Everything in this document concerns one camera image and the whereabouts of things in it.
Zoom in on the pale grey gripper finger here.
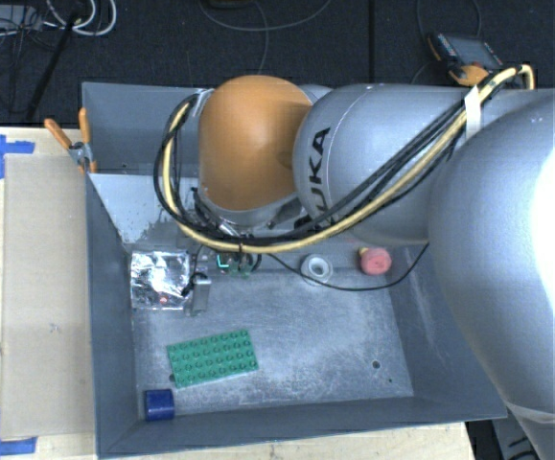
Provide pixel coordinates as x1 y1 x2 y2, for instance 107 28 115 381
190 276 213 317

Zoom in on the green studded flat plate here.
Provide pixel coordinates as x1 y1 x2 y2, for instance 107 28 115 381
166 329 261 390

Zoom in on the grey metal bin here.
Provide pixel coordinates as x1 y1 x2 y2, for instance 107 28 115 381
81 81 509 460

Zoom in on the clear tape roll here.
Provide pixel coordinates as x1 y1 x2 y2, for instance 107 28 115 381
300 253 332 286

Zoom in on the blue cube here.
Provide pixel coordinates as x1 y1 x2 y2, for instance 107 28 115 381
143 388 176 423

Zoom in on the pale flat board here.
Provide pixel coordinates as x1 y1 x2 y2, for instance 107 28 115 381
0 154 97 443

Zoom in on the pink round toy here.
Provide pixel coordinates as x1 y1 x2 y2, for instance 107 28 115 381
358 246 394 277

